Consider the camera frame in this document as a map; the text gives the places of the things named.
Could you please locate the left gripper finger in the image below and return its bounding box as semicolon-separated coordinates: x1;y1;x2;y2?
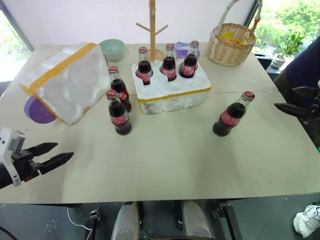
23;142;59;159
38;151;75;176

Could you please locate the potted green plant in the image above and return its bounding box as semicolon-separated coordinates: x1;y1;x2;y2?
270;31;306;70

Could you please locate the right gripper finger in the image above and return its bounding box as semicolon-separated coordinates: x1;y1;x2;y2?
274;102;313;118
292;85;319;101

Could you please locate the white foam bottle tray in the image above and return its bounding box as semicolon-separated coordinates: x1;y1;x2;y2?
131;59;213;116

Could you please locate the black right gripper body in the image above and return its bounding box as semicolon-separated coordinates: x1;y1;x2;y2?
300;87;320;126

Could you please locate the wicker basket with handle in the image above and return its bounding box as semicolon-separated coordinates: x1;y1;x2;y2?
206;0;264;67

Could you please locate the silver robot leg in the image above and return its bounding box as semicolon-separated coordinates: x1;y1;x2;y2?
181;199;216;240
110;201;140;240

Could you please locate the white sneaker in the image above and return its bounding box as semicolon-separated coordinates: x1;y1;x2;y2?
292;204;320;239

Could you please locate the black window frame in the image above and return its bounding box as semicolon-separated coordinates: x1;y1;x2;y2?
0;0;35;55

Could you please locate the purple plastic bowl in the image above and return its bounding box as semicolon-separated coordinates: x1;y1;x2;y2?
24;95;57;125

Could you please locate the white floor cable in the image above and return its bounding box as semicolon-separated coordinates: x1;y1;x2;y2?
65;206;94;240

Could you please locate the silver robot right leg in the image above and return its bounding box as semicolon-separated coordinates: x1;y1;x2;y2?
181;199;216;240

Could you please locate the black table leg bracket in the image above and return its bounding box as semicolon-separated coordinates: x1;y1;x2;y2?
211;199;240;240
84;209;101;240

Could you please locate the person in dark clothes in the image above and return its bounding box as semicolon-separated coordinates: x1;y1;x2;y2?
273;36;320;107

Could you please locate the glass cola bottle red cap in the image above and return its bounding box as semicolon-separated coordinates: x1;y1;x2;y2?
107;65;132;113
159;43;178;82
178;40;201;79
105;89;133;137
212;90;256;138
135;46;154;86

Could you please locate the silver robot left leg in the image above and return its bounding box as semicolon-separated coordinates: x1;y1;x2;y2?
110;201;140;240

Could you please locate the pale green bowl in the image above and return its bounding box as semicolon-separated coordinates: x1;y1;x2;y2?
98;38;126;62

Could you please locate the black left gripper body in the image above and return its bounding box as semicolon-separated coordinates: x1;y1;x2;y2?
11;149;42;183

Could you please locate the wooden mug tree stand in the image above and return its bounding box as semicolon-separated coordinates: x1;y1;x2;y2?
135;0;169;60

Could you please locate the white foam lid yellow tape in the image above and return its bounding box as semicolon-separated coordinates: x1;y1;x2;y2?
18;42;112;127

